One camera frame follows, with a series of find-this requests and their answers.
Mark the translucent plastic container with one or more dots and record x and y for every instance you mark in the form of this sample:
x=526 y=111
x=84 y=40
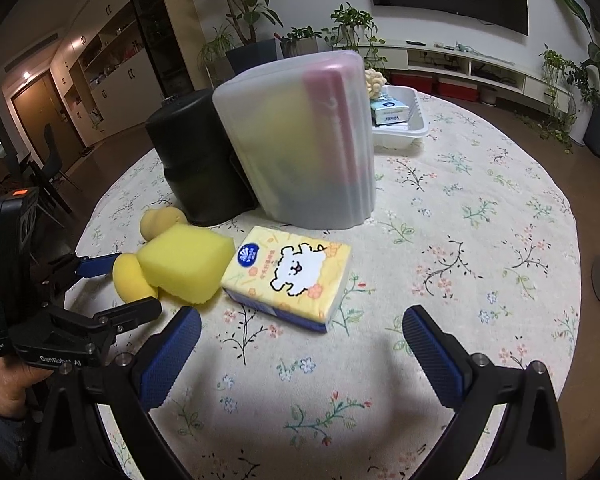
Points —
x=280 y=150

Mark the small thin-leaf plant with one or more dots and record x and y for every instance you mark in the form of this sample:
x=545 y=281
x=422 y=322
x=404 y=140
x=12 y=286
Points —
x=215 y=45

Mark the red storage box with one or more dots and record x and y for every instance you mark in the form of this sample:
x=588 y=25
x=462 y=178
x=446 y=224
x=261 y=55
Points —
x=412 y=84
x=457 y=90

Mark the small bushy plant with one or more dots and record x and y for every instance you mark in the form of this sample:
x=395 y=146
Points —
x=560 y=80

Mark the yellow square sponge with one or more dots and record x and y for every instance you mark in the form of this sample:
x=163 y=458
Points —
x=190 y=260

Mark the person's left forearm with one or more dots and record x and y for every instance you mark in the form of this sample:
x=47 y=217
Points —
x=0 y=445

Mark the tall white plant pot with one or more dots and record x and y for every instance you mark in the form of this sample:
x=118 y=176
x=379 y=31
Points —
x=580 y=125

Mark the dark dining chair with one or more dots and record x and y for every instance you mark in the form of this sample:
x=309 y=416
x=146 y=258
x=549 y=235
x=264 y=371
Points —
x=52 y=160

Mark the yellow tissue pack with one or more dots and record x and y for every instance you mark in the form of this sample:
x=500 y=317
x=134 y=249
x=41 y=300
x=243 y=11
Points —
x=290 y=280

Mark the white wall cabinet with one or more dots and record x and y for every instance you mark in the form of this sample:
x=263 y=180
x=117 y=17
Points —
x=120 y=75

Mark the small white pot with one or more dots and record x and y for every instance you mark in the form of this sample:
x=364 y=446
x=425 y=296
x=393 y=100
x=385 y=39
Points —
x=488 y=95

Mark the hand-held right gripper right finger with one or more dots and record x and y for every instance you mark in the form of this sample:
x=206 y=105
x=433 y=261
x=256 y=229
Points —
x=432 y=360

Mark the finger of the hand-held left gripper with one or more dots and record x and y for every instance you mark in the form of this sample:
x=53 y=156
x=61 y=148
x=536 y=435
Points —
x=97 y=266
x=135 y=310

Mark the white television console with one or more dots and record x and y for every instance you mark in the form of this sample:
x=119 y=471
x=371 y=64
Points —
x=510 y=72

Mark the large broad-leaf plant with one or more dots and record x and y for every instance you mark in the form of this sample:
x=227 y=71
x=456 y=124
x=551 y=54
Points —
x=597 y=55

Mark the blue tissue pack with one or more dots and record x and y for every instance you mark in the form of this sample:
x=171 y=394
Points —
x=387 y=112

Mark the trailing green plant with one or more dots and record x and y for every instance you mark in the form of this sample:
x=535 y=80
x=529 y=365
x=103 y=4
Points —
x=352 y=25

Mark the floral tablecloth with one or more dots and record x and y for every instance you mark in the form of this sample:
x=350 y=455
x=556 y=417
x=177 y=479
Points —
x=430 y=260

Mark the person's left hand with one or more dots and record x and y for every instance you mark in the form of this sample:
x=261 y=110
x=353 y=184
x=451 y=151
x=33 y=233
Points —
x=7 y=385

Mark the dark tall cabinet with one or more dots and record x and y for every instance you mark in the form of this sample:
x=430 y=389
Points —
x=155 y=25

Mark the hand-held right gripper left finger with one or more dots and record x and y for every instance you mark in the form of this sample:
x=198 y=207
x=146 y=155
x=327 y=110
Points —
x=170 y=355

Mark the ribbed grey plant pot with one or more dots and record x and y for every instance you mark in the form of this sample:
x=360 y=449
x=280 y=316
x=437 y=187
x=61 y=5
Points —
x=300 y=49

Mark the white plastic tray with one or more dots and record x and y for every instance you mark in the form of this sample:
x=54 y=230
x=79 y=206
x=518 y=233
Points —
x=405 y=135

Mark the black cylinder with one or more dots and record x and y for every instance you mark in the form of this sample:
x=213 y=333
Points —
x=195 y=160

